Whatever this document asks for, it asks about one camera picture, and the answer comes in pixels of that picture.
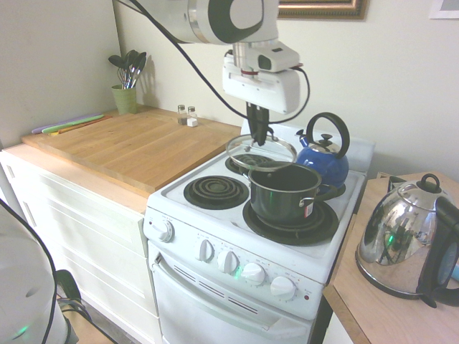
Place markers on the glass pepper shaker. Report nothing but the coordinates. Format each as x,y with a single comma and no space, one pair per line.
181,114

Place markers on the coloured flat mats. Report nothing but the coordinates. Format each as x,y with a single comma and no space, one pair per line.
64,123

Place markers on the green utensil cup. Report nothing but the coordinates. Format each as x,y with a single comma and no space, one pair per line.
124,100

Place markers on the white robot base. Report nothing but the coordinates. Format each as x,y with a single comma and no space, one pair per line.
25,279

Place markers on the blue whistling kettle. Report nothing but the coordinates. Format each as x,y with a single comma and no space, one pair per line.
326,166

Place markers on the large wooden cutting board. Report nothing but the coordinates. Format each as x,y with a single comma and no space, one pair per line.
125,150

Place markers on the white electric stove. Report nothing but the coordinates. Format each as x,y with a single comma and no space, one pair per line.
215,286

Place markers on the black kitchen ladle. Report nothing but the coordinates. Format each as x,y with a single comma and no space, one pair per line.
141,61

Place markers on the green kitchen knife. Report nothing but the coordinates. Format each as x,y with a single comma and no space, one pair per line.
71,126

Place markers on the silver electric kettle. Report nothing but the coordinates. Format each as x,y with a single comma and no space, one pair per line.
398,236

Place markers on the dark cooking pot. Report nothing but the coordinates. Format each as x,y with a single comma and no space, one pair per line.
279,204

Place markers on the white kitchen cabinet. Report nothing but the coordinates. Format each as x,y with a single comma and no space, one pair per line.
89,243

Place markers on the gold framed painting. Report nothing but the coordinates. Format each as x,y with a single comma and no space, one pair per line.
322,12

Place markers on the red kitchen knife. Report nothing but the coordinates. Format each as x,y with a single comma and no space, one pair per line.
86,125

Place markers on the white stove knob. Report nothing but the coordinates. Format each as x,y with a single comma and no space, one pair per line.
227,261
282,286
165,231
252,274
206,250

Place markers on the black coil burner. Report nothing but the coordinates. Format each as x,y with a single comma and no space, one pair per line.
236,163
322,225
339,188
215,191

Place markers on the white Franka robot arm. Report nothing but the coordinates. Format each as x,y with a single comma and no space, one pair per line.
172,18

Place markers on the black kitchen spatula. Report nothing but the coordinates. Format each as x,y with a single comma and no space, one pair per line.
131,57

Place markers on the large grey shapes paper print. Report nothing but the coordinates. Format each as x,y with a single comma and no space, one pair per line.
443,10

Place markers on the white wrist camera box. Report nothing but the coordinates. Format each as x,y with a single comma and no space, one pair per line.
279,57

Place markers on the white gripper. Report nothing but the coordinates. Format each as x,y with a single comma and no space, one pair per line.
265,89

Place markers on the black kitchen spoon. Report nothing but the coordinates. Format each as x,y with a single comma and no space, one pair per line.
115,61

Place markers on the glass salt shaker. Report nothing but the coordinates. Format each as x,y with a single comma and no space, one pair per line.
192,118

